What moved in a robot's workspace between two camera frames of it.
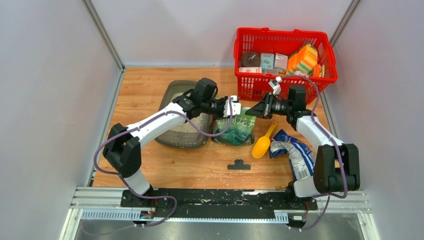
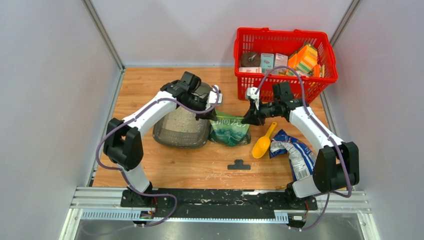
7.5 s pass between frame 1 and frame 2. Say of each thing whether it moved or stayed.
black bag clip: stayed
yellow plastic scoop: stayed
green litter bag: stayed
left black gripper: moved
